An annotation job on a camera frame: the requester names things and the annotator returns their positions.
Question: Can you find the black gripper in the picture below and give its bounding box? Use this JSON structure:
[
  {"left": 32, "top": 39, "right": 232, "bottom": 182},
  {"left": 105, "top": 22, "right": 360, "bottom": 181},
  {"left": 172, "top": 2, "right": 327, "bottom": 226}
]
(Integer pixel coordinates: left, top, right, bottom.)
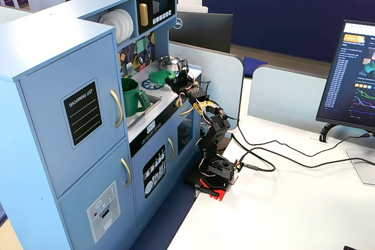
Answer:
[{"left": 165, "top": 59, "right": 196, "bottom": 94}]

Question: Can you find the green toy plate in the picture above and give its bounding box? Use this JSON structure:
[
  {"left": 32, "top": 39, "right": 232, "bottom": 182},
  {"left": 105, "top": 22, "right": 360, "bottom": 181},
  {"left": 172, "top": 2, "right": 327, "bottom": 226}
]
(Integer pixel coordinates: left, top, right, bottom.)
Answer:
[{"left": 148, "top": 69, "right": 178, "bottom": 85}]

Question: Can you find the steel pot lid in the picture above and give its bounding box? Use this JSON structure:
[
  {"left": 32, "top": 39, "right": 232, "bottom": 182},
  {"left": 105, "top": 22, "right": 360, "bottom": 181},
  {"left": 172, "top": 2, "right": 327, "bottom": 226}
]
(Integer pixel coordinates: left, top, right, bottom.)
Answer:
[{"left": 159, "top": 55, "right": 181, "bottom": 68}]

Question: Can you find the steel cooking pot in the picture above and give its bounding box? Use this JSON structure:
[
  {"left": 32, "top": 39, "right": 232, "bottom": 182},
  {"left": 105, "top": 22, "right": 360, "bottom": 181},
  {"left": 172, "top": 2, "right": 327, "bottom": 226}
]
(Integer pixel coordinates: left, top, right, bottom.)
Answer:
[{"left": 158, "top": 56, "right": 189, "bottom": 74}]

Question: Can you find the grey toy sink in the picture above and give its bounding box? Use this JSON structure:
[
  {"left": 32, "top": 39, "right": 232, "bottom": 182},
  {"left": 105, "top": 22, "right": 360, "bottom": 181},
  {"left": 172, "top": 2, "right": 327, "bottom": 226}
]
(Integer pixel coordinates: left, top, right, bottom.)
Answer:
[{"left": 125, "top": 93, "right": 163, "bottom": 131}]

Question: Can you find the steel ladle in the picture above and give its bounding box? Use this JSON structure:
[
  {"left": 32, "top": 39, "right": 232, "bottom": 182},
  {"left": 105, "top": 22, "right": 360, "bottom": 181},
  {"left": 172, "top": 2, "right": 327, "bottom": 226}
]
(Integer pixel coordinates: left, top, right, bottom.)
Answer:
[{"left": 137, "top": 37, "right": 145, "bottom": 65}]

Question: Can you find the grey desk partition panel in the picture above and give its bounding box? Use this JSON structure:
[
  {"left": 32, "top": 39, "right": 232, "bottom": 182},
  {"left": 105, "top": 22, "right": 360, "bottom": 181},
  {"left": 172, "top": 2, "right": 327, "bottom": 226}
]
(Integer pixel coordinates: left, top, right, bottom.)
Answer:
[
  {"left": 247, "top": 63, "right": 330, "bottom": 125},
  {"left": 168, "top": 41, "right": 245, "bottom": 149}
]

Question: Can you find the steel slotted spatula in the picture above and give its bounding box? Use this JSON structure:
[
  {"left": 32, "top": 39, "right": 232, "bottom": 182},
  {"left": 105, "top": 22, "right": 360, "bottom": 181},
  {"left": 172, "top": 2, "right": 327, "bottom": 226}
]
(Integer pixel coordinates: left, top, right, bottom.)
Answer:
[{"left": 125, "top": 46, "right": 134, "bottom": 74}]

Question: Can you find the oven door with window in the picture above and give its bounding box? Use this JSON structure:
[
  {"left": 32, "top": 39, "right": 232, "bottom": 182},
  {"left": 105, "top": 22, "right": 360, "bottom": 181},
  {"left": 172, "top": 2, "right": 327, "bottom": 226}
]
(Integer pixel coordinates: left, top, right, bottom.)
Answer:
[{"left": 175, "top": 105, "right": 196, "bottom": 157}]

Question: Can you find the black Dell monitor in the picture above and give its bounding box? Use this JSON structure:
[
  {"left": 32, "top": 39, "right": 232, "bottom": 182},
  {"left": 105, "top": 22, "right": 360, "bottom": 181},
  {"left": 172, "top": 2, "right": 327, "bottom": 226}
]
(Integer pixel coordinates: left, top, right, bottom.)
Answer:
[{"left": 169, "top": 11, "right": 234, "bottom": 55}]

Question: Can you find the white toy plate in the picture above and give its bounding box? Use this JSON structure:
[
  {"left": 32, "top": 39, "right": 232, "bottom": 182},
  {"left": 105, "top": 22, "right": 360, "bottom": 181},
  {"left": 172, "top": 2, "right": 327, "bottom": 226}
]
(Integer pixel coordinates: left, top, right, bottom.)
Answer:
[
  {"left": 98, "top": 12, "right": 125, "bottom": 43},
  {"left": 110, "top": 9, "right": 131, "bottom": 42},
  {"left": 117, "top": 8, "right": 135, "bottom": 39}
]

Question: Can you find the black control panel strip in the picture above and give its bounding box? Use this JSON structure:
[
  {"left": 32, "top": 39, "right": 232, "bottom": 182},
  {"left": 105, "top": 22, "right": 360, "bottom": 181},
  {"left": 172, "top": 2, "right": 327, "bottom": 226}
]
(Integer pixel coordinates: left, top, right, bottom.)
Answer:
[{"left": 128, "top": 102, "right": 188, "bottom": 159}]

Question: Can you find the blue chair back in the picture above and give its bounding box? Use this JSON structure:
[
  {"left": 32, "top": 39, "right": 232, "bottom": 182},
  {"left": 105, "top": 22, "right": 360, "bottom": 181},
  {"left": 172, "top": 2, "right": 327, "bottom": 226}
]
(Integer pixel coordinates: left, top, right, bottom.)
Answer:
[{"left": 243, "top": 55, "right": 269, "bottom": 78}]

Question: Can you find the black shopping list board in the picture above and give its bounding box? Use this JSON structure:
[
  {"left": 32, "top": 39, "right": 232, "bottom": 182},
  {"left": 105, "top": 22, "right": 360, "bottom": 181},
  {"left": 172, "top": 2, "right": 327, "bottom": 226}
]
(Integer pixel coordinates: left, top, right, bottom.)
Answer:
[{"left": 60, "top": 80, "right": 105, "bottom": 150}]

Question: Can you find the red table clamp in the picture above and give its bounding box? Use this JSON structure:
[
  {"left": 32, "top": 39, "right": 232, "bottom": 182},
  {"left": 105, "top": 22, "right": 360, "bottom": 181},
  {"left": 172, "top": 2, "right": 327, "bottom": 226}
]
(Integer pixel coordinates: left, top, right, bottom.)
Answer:
[{"left": 194, "top": 177, "right": 229, "bottom": 203}]

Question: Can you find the dishwasher door with dish print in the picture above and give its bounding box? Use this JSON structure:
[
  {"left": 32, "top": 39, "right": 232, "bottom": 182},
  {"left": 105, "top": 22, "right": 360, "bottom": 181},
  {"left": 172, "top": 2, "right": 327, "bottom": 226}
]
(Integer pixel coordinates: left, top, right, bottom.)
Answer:
[{"left": 130, "top": 114, "right": 177, "bottom": 228}]

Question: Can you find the blue toy kitchen unit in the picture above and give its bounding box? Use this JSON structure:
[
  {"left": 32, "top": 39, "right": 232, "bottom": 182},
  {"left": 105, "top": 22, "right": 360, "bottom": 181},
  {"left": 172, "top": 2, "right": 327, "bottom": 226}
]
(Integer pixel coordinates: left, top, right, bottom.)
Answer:
[{"left": 0, "top": 0, "right": 203, "bottom": 250}]

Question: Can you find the grey water dispenser sticker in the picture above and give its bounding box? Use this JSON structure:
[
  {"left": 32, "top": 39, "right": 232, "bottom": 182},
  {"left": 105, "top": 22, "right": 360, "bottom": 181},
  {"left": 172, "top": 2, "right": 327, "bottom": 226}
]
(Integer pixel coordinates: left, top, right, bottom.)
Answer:
[{"left": 86, "top": 180, "right": 122, "bottom": 245}]

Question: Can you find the fridge door with shopping list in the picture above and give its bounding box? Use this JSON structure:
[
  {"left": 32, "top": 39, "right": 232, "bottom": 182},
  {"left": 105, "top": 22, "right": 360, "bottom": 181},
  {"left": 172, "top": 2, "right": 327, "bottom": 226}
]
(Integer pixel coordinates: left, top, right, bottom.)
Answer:
[{"left": 18, "top": 33, "right": 129, "bottom": 198}]

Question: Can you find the fridge door with water dispenser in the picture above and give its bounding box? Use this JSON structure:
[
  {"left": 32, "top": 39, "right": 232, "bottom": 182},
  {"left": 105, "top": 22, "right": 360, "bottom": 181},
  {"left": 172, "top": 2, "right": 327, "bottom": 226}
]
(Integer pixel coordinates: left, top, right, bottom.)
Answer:
[{"left": 58, "top": 138, "right": 139, "bottom": 250}]

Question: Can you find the monitor with lit screen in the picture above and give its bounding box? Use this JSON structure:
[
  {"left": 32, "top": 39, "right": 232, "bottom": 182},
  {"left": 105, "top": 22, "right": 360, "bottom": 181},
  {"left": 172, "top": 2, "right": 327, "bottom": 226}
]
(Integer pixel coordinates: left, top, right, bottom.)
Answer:
[{"left": 315, "top": 19, "right": 375, "bottom": 132}]

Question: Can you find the silver monitor stand base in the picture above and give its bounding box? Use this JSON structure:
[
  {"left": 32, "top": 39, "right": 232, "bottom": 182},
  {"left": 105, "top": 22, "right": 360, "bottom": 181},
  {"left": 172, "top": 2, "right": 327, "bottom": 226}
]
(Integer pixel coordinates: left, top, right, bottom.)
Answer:
[{"left": 346, "top": 147, "right": 375, "bottom": 186}]

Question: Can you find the curved gold oven handle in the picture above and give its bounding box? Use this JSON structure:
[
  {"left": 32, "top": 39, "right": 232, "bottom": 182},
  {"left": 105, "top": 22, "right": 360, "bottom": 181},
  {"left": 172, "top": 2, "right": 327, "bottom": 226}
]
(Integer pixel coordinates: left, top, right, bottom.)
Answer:
[{"left": 179, "top": 105, "right": 195, "bottom": 117}]

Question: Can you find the green recipient with handle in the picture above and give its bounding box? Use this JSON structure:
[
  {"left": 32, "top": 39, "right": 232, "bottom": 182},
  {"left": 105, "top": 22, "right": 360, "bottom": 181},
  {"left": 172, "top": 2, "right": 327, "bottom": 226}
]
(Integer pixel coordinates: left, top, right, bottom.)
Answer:
[{"left": 121, "top": 77, "right": 152, "bottom": 118}]

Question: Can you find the long gold fridge handle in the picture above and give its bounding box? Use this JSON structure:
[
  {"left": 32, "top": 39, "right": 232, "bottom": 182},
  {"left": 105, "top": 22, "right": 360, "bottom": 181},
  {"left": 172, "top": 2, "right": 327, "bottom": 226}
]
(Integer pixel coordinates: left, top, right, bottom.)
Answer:
[{"left": 110, "top": 88, "right": 124, "bottom": 129}]

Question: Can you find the gold dishwasher handle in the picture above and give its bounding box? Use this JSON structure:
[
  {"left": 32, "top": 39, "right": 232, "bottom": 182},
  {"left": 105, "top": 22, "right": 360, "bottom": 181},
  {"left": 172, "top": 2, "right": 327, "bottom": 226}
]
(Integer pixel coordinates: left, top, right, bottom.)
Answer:
[{"left": 167, "top": 137, "right": 176, "bottom": 163}]

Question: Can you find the gold microwave handle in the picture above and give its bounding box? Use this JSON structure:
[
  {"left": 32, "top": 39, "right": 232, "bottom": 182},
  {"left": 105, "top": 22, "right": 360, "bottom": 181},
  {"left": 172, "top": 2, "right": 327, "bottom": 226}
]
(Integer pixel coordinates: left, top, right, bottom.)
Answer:
[{"left": 138, "top": 2, "right": 148, "bottom": 27}]

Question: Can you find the short gold fridge handle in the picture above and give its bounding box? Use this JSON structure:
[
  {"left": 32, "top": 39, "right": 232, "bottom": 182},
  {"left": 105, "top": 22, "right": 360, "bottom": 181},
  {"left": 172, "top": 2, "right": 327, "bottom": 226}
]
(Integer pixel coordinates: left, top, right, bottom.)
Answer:
[{"left": 120, "top": 157, "right": 133, "bottom": 188}]

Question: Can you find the black cable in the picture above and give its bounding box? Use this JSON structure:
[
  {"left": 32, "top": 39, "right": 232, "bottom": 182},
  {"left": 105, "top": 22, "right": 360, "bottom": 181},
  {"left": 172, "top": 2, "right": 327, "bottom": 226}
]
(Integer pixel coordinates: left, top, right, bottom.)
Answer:
[
  {"left": 238, "top": 148, "right": 375, "bottom": 173},
  {"left": 226, "top": 115, "right": 375, "bottom": 157}
]

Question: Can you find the black cable holder ring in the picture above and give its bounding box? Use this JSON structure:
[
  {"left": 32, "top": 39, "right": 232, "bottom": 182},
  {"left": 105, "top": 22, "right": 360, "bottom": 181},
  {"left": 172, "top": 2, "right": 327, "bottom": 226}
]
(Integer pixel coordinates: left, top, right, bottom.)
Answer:
[{"left": 319, "top": 122, "right": 338, "bottom": 143}]

